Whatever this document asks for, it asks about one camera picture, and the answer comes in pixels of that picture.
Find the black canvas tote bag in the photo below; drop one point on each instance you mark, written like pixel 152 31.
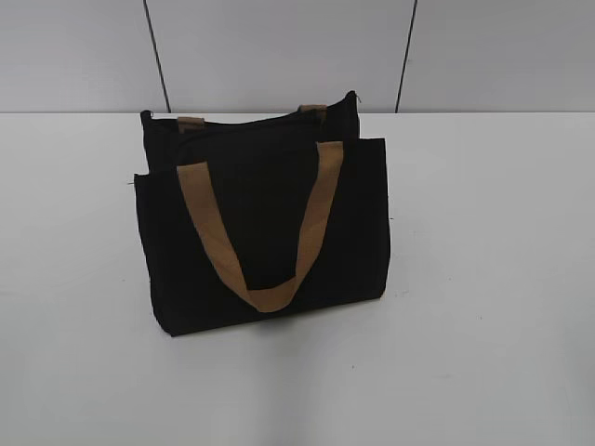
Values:
pixel 262 177

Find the tan front bag handle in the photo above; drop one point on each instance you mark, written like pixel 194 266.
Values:
pixel 200 200

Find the tan rear bag handle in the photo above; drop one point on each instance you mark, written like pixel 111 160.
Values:
pixel 317 111

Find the tan bag handle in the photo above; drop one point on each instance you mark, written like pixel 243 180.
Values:
pixel 200 200
pixel 317 111

